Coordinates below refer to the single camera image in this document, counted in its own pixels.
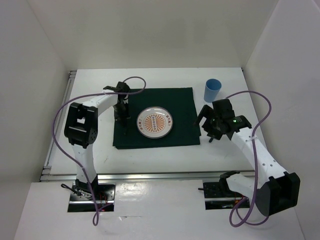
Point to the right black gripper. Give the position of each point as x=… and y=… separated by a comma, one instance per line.
x=205, y=112

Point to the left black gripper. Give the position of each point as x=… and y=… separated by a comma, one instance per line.
x=125, y=115

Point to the gold fork black handle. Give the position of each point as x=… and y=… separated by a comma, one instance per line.
x=125, y=126

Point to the round plate orange sunburst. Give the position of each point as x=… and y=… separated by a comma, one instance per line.
x=154, y=122

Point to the dark green cloth placemat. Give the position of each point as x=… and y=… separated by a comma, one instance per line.
x=179, y=102

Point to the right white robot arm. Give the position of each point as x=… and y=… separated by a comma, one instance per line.
x=274, y=190

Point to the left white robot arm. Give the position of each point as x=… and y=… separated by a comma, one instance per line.
x=81, y=129

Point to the blue plastic cup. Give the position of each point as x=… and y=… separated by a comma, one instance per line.
x=212, y=88

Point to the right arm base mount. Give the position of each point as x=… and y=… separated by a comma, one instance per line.
x=218, y=196

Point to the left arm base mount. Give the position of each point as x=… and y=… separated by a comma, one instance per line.
x=81, y=201

